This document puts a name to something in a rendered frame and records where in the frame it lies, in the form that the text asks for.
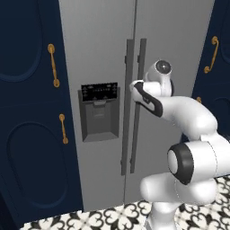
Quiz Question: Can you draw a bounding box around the grey fridge door with dispenser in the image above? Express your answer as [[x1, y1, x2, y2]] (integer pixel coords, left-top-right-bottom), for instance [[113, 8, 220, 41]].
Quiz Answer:
[[57, 0, 138, 213]]

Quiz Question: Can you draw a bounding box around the plain grey fridge door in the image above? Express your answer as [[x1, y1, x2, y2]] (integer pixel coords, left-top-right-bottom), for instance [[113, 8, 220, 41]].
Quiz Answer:
[[123, 0, 217, 205]]

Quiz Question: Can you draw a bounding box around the dark grey fridge door handle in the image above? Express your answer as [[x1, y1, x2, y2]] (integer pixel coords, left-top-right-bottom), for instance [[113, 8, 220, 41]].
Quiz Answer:
[[119, 38, 136, 177], [128, 38, 148, 174]]

